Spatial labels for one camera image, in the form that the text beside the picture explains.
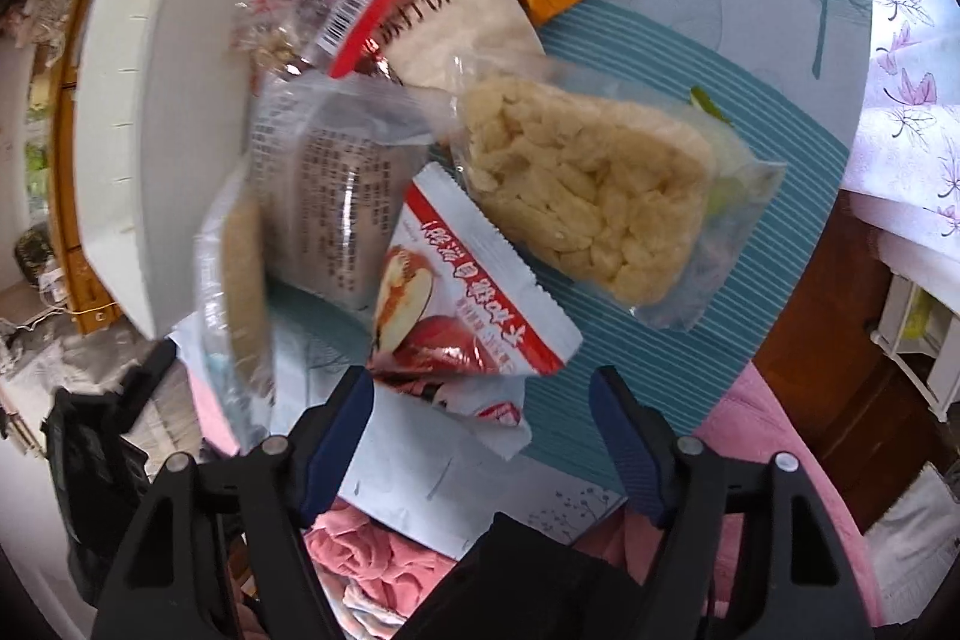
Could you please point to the black bag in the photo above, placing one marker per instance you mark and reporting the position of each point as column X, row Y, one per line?
column 99, row 478

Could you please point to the wooden desk with drawers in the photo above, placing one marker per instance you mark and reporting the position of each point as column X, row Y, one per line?
column 90, row 306

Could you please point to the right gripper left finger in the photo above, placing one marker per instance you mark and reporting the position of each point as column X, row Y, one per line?
column 170, row 577

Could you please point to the red apple snack packet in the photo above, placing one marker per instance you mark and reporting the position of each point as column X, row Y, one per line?
column 461, row 321

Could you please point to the pink bed quilt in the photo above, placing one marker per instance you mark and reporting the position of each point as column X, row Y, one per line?
column 787, row 429

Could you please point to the white plastic storage bin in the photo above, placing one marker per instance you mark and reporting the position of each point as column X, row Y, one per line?
column 159, row 126

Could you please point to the tree pattern tablecloth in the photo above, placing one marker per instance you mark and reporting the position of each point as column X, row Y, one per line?
column 790, row 74

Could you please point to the yellow rice cracker packet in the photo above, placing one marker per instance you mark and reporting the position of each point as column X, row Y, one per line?
column 644, row 199

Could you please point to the beige soda cracker packet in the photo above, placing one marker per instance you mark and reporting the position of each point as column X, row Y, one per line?
column 416, row 42

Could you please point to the round rice cake packet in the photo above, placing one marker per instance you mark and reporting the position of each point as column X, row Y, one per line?
column 231, row 298

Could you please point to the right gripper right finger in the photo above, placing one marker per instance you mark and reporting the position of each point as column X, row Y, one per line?
column 747, row 549

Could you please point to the clear printed biscuit packet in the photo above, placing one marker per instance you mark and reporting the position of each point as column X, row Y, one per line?
column 331, row 160

